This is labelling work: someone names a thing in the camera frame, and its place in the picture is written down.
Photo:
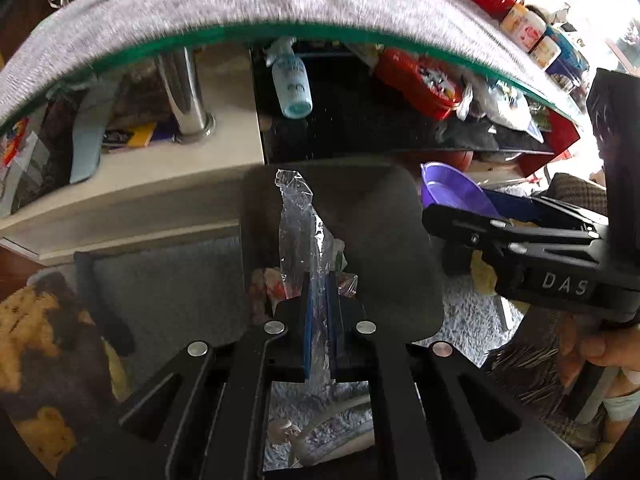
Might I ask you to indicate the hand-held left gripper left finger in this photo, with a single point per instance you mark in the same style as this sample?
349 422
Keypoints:
312 345

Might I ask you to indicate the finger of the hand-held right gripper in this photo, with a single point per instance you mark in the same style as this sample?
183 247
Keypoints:
510 205
460 222

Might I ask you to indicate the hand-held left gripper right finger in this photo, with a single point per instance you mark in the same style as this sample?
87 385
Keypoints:
334 335

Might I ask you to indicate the purple plastic bowl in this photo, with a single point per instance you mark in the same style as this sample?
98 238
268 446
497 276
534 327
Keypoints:
450 187

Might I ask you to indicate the black trash bin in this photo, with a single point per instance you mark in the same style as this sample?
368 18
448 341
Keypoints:
380 240

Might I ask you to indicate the clear cellophane wrapper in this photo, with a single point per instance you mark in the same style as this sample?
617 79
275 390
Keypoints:
295 240

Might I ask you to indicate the person's right hand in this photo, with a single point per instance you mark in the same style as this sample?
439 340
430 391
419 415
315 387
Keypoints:
595 347

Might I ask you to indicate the orange basketball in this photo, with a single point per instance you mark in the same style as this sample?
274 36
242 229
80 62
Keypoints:
455 160

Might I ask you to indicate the crumpled printed wrapper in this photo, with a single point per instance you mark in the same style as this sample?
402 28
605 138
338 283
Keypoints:
262 292

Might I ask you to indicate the brown plaid cloth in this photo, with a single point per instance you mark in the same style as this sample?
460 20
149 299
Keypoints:
525 375

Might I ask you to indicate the white plastic bags bundle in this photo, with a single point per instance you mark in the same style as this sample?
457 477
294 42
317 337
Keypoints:
500 105

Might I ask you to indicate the red plastic storage basket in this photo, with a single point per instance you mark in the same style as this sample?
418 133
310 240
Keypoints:
415 85

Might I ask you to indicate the grey shag rug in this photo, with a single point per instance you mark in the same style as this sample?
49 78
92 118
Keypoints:
175 285

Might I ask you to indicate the small white orange bottle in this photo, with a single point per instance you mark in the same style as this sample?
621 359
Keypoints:
545 54

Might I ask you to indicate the blue snack bag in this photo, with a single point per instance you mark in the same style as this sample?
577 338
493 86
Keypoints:
567 42

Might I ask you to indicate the white bottle yellow cap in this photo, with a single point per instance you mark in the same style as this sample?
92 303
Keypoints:
515 17

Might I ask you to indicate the light blue spray bottle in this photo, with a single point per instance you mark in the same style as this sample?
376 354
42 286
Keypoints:
292 85

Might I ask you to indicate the brown bear print blanket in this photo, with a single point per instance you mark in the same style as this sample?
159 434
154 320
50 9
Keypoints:
45 340

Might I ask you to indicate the yellow purple book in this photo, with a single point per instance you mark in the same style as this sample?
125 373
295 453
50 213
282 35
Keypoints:
135 135

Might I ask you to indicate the chrome table leg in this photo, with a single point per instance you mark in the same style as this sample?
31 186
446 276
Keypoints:
182 100

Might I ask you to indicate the grey blue plastic strip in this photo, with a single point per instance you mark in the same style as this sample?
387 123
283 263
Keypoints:
87 130

